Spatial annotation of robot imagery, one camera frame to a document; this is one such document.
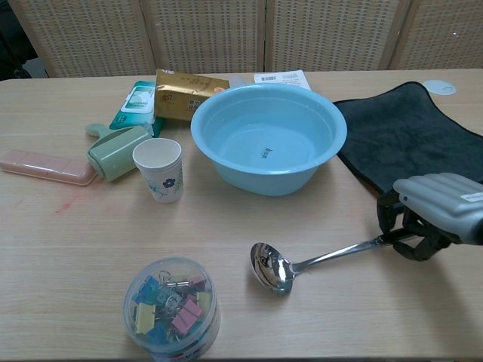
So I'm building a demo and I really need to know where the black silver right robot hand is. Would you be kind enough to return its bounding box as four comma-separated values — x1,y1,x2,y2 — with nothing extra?
376,172,483,264

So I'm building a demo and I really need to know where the stainless steel ladle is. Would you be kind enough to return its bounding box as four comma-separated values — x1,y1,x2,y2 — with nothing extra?
249,232,416,298

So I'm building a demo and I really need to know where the black microfibre cloth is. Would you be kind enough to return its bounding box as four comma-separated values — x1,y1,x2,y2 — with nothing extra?
334,81,483,199

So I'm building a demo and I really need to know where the white round table cap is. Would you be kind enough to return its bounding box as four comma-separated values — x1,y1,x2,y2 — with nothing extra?
422,78,457,97

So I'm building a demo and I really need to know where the light blue plastic basin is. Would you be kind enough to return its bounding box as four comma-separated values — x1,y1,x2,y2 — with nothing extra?
189,83,348,197

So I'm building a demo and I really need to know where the white printed packet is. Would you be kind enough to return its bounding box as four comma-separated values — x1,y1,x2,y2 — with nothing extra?
253,69,312,91

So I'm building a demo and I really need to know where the clear plastic wrapper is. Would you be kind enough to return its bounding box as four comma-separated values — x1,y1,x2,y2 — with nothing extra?
229,74,257,90

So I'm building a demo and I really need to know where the white floral paper cup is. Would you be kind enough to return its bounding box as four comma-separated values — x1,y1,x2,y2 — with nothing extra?
131,137,185,205

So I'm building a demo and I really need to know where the gold tissue pack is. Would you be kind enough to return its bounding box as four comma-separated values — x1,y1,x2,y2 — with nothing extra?
153,68,231,122

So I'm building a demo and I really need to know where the wooden woven folding screen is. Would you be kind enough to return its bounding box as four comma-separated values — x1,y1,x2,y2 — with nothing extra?
7,0,483,79

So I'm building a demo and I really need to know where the clear tub of binder clips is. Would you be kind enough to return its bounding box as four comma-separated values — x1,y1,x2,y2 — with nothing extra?
122,256,223,362

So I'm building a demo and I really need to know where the green wet wipes pack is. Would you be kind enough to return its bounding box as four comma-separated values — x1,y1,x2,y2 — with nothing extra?
108,80,164,139

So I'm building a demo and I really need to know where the green lint roller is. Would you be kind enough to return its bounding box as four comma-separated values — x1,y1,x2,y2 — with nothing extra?
85,122,152,183

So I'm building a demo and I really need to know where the pink plastic case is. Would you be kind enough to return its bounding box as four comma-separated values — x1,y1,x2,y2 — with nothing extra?
0,149,97,188

